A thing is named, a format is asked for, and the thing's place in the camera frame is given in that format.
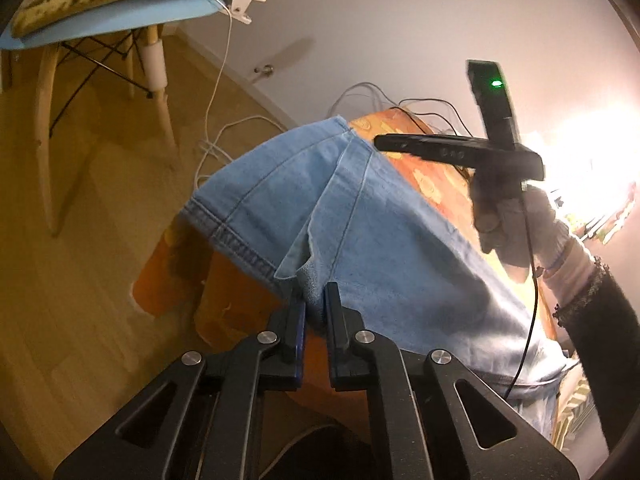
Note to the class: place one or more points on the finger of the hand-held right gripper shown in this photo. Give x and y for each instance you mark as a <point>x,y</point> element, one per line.
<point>405,144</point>

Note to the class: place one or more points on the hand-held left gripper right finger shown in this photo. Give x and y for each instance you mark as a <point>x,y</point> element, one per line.
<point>328,332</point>

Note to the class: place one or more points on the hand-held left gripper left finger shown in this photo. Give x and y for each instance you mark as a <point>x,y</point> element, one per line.
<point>300,332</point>

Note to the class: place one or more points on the blue denim pants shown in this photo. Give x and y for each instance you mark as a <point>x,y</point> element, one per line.
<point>375,220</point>

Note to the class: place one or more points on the person's right forearm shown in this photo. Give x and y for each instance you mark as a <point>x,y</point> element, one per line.
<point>600,310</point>

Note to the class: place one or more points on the person's right hand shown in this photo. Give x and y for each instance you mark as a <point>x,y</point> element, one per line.
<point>520,225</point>

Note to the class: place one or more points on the orange floral blanket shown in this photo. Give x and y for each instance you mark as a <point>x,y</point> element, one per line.
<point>430,185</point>

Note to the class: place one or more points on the bright lamp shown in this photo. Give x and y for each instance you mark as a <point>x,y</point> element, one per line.
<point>600,150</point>

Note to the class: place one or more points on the dark cloth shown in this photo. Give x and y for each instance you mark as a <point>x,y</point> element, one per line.
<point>320,455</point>

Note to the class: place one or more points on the metal door stop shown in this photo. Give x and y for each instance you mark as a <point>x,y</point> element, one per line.
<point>264,70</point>

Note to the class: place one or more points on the green striped cloth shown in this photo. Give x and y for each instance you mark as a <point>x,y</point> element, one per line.
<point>575,410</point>

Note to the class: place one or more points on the blue chair with wooden legs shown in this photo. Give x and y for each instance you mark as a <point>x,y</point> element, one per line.
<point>125,15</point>

